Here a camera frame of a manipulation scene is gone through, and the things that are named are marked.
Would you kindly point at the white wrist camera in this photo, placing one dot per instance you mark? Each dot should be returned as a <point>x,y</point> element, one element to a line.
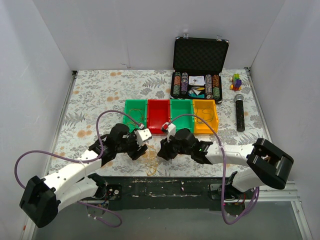
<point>143,135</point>
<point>169,129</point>

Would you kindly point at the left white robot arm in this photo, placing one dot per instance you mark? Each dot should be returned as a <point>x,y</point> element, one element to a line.
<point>44,197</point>

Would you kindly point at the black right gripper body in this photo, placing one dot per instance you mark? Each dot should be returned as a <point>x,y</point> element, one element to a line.
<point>167,149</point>

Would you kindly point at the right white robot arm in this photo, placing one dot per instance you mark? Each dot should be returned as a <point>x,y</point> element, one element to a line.
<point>266,164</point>

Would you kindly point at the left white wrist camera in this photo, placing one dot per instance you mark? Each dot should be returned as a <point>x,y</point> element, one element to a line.
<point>143,135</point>

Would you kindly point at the left green plastic bin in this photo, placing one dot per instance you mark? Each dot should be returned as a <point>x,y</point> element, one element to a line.
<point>137,109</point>

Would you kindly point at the colourful toy block car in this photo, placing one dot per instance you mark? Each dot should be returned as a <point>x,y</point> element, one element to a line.
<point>236,82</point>

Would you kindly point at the black microphone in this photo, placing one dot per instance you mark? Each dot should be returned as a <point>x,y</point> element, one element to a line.
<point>239,111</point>

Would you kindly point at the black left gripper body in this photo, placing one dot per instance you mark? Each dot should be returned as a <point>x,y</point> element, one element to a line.
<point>136,149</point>

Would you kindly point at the red plastic bin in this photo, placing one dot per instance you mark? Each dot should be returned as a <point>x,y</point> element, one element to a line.
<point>158,113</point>

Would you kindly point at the green plastic bin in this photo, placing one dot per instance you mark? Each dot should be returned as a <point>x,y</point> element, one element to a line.
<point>137,109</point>
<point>180,107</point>

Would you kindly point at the right green plastic bin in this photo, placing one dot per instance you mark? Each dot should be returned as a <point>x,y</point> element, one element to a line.
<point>180,107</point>

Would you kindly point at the yellow plastic bin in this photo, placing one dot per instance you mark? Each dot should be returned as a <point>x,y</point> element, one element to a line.
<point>205,109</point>

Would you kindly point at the black poker chip case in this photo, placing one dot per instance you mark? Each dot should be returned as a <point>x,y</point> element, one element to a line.
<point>197,68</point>

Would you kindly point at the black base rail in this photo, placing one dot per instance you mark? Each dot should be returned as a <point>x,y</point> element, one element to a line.
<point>157,193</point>

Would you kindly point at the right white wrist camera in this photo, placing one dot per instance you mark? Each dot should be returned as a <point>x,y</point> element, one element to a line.
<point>169,129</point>

